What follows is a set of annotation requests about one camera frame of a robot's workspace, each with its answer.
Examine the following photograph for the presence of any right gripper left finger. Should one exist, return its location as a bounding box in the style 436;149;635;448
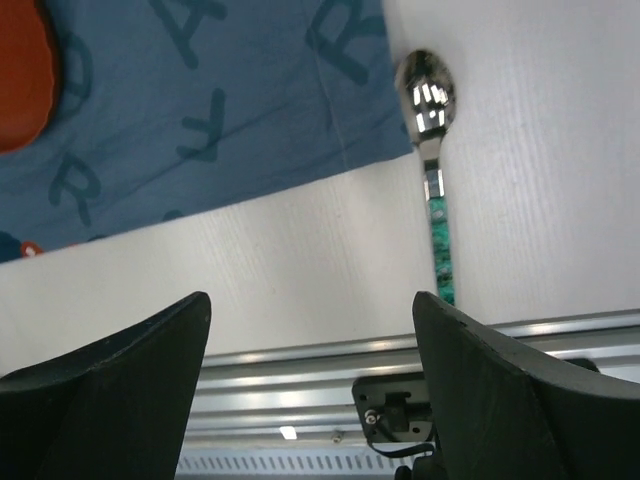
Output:
1;292;211;479

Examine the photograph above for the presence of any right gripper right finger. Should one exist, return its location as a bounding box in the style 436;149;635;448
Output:
412;292;639;479

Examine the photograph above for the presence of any blue letter-print cloth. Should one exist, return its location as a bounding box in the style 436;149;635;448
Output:
1;1;410;262

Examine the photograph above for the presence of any metal spoon green handle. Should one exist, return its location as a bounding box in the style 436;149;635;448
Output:
395;49;456;305

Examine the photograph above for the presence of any red plastic plate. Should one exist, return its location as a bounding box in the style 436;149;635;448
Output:
1;0;62;154

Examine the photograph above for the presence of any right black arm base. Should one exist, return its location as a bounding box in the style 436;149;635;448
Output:
350;359;601;480

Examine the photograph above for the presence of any slotted grey cable duct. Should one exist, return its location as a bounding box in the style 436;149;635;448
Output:
177;450;413;475

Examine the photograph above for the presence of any aluminium mounting rail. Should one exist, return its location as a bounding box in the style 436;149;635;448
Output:
185;310;639;449

